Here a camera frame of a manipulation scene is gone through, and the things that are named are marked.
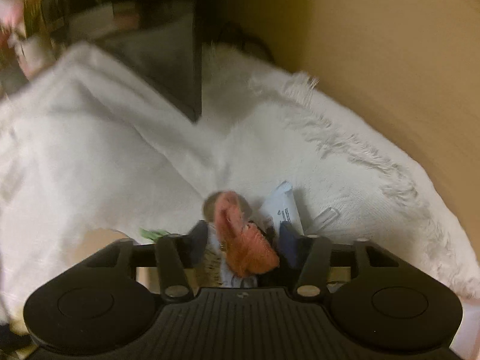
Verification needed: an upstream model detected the green hair clip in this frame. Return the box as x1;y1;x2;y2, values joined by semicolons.
139;228;168;242

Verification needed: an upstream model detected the doll dress pink and blue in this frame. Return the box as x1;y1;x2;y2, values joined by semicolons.
202;191;280;289

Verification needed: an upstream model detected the clear plastic tube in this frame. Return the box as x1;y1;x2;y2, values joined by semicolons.
315;207;340;227

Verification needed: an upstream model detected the light blue wipes packet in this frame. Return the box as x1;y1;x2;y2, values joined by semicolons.
258;181;304;235

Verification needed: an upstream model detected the white textured table cloth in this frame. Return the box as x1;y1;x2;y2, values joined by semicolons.
1;43;479;318

